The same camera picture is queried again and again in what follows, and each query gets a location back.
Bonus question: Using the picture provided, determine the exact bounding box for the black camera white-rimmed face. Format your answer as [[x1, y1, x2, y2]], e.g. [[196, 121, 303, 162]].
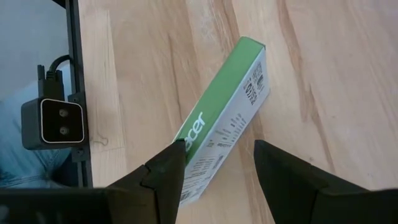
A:
[[21, 97, 86, 151]]

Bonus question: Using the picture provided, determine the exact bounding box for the black aluminium table frame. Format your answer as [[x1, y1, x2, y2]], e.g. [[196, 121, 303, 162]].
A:
[[51, 0, 94, 189]]

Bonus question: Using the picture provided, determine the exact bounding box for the black camera cable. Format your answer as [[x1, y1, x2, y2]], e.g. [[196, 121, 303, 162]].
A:
[[37, 54, 72, 100]]

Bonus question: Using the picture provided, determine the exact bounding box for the white box green edge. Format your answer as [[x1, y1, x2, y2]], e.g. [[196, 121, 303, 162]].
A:
[[172, 36, 271, 208]]

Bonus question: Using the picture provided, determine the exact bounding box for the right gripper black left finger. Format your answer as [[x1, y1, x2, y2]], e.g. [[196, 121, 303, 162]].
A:
[[0, 139, 187, 224]]

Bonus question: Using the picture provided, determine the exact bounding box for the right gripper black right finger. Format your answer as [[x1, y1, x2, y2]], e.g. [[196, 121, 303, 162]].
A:
[[253, 139, 398, 224]]

